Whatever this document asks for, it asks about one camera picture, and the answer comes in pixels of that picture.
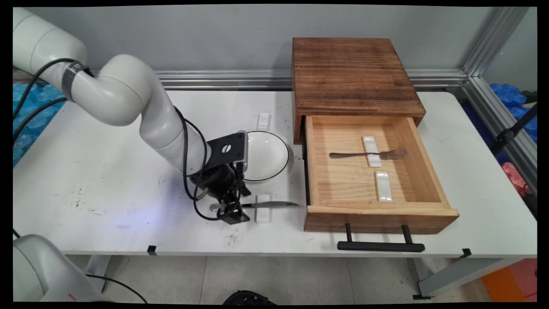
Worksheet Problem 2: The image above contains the dark strap around forearm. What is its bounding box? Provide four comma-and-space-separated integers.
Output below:
61, 61, 90, 102

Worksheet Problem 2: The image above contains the slanted aluminium frame rail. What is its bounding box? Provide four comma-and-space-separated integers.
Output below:
461, 6, 537, 194

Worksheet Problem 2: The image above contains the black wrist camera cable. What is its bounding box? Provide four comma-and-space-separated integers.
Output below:
173, 106, 241, 222

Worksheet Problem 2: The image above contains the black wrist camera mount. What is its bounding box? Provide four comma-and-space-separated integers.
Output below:
205, 131, 249, 173

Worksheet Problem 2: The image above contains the silver fork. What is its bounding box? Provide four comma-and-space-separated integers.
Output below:
329, 148, 407, 161

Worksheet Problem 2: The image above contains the silver table knife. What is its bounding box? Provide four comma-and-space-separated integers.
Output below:
209, 201, 299, 212

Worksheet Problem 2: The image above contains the pink red bag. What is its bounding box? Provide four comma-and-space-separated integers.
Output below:
502, 161, 532, 197

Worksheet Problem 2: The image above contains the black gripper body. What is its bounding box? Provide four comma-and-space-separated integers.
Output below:
190, 163, 241, 201

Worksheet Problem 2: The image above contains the long black arm cable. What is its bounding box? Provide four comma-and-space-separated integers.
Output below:
13, 58, 149, 303

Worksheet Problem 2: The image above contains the grey table leg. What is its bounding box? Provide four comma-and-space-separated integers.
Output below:
413, 257, 528, 300

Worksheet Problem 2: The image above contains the black drawer handle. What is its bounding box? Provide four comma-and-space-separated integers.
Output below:
337, 223, 425, 252

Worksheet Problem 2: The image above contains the orange box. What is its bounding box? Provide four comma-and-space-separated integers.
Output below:
481, 257, 537, 303

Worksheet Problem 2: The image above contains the blue bubble wrap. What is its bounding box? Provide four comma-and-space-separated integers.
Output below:
13, 82, 68, 168
490, 82, 537, 143

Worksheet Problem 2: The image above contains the black tripod stand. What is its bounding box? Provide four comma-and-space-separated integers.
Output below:
490, 90, 537, 156

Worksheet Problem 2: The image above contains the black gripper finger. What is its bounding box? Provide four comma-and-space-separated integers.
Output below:
216, 191, 251, 225
234, 162, 253, 199

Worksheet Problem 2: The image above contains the long aluminium frame rail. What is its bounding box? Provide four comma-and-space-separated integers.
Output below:
13, 68, 468, 91

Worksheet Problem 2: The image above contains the white plate with black rim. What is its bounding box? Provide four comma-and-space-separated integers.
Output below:
241, 131, 289, 182

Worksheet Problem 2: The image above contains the black round floor object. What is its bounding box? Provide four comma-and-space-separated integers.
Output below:
222, 290, 277, 306

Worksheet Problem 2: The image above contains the light wooden drawer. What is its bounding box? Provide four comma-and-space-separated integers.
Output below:
302, 115, 460, 235

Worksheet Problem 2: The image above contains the dark wooden cabinet box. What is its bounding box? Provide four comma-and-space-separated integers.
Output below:
292, 37, 426, 145

